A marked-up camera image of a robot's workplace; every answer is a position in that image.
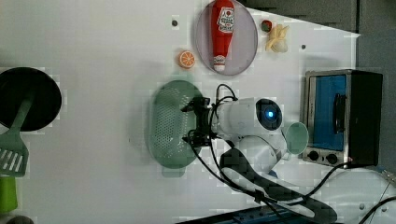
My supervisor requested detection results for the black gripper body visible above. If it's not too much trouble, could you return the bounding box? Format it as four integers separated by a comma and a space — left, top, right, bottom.
181, 97, 215, 148

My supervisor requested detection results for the green plastic strainer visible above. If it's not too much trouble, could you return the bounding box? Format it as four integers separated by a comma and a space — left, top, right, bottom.
148, 80, 202, 178

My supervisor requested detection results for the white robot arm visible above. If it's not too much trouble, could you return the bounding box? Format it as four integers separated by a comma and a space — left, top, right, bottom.
181, 96, 395, 224

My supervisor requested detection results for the orange slice toy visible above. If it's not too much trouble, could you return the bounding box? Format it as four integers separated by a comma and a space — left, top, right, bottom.
177, 50, 195, 69

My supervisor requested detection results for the grey round plate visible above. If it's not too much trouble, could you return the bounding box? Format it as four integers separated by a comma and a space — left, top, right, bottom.
195, 0, 258, 76

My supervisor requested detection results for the peeled banana toy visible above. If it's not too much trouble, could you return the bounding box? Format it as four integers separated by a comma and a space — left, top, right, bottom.
265, 24, 289, 53

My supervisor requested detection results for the red ketchup bottle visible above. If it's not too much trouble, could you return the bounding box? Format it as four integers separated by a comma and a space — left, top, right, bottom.
211, 0, 234, 72

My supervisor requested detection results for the red strawberry toy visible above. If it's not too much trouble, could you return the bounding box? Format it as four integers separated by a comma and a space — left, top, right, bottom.
261, 20, 273, 33

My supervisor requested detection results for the black toaster oven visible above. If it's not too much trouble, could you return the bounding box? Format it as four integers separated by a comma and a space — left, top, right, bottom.
303, 69, 383, 167

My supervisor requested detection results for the black frying pan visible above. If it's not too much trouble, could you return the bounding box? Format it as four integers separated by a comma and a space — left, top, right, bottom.
0, 67, 62, 132

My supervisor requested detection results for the lime green cup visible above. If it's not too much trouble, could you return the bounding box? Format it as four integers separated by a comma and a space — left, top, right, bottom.
0, 176, 18, 214

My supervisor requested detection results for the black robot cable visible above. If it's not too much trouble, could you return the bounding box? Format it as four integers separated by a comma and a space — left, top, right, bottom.
186, 83, 396, 224

